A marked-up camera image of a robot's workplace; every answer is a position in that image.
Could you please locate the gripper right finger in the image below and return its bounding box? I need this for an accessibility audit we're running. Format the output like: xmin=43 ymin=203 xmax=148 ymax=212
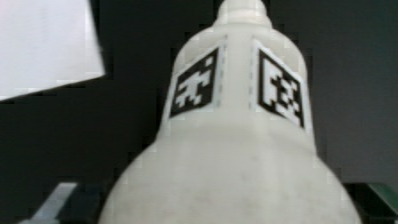
xmin=345 ymin=183 xmax=398 ymax=224

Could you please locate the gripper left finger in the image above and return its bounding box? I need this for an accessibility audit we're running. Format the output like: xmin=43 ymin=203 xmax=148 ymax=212
xmin=18 ymin=182 xmax=79 ymax=224

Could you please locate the white lamp bulb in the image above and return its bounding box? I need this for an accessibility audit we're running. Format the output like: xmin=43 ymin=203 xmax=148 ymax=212
xmin=98 ymin=0 xmax=363 ymax=224

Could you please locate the white marker sheet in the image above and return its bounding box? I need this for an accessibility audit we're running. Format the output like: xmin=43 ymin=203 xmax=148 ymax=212
xmin=0 ymin=0 xmax=105 ymax=101

